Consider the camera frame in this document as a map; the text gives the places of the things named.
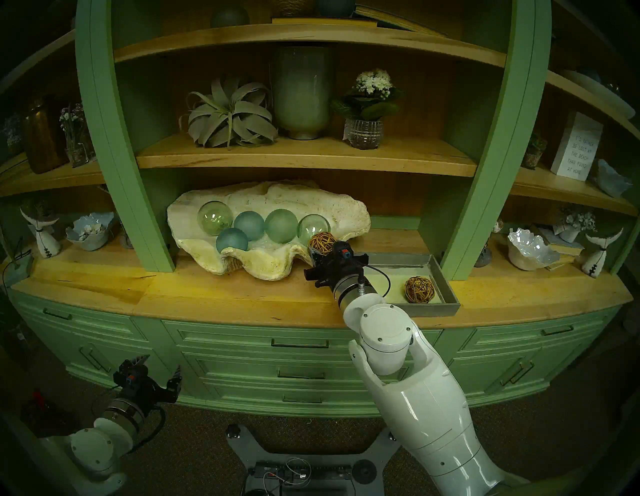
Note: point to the thin flat book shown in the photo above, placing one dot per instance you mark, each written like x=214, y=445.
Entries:
x=325, y=21

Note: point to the white flower pot with tag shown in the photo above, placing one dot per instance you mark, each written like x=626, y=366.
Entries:
x=570, y=234

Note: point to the ruffled bowl with shells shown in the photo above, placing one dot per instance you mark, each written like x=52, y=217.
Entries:
x=90, y=239

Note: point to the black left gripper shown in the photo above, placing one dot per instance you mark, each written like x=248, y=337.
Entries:
x=150, y=392

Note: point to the brown wicker ball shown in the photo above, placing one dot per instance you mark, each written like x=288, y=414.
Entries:
x=419, y=290
x=321, y=241

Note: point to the grey air plant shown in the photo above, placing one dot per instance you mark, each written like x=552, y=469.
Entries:
x=230, y=117

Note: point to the white flowers in glass pot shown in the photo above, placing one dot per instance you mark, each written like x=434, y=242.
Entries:
x=365, y=132

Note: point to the old leaning book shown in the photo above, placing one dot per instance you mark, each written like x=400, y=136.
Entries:
x=400, y=21

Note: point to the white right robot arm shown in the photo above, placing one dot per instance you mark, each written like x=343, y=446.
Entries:
x=425, y=400

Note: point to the small flowers in glass vase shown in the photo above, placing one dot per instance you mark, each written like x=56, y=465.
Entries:
x=77, y=155

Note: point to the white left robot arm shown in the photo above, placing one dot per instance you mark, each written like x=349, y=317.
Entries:
x=95, y=447

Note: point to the giant clam shell bowl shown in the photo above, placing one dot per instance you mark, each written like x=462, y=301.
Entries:
x=280, y=197

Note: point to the small succulent pot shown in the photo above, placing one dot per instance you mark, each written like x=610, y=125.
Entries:
x=532, y=160

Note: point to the grey square tray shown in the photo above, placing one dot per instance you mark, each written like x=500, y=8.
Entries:
x=440, y=307

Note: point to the white text sign block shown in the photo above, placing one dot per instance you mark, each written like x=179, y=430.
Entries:
x=575, y=150

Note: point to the pale blue book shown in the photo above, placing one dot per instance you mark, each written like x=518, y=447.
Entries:
x=567, y=247

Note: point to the white whale tail figurine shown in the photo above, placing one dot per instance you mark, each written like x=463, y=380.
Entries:
x=595, y=262
x=47, y=242

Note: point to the tan book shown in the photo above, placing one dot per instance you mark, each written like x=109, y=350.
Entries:
x=562, y=262

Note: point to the green wooden shelf cabinet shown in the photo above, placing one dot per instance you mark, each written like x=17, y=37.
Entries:
x=480, y=125

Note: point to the frosted blue glass ball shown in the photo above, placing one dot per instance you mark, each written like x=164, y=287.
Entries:
x=231, y=241
x=250, y=224

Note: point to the black electronics box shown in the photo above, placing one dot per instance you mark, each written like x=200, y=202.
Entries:
x=325, y=475

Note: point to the brown glass jar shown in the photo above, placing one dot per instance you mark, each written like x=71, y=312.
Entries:
x=44, y=140

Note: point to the frosted green glass ball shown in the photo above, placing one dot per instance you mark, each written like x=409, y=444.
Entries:
x=280, y=226

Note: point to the white ruffled bowl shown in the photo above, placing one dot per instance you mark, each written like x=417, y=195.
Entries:
x=530, y=255

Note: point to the dark grey sphere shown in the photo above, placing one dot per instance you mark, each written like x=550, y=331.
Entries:
x=229, y=17

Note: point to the pale blue ruffled bowl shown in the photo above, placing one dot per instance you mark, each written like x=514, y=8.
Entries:
x=612, y=182

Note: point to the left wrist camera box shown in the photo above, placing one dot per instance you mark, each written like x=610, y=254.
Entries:
x=131, y=377

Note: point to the pale green ceramic vase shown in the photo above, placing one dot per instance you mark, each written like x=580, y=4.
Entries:
x=302, y=95

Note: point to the clear glass ball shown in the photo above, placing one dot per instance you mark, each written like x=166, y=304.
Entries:
x=215, y=217
x=310, y=224

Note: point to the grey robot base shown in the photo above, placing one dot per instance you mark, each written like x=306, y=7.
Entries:
x=260, y=457

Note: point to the woven basket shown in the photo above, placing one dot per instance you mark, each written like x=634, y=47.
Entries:
x=295, y=7

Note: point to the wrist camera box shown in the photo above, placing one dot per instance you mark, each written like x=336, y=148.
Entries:
x=131, y=377
x=342, y=251

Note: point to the large oval platter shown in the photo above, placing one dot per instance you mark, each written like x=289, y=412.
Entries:
x=600, y=92

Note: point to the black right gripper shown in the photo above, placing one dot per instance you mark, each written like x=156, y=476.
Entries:
x=342, y=270

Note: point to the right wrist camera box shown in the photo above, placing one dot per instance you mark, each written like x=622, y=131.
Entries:
x=342, y=251

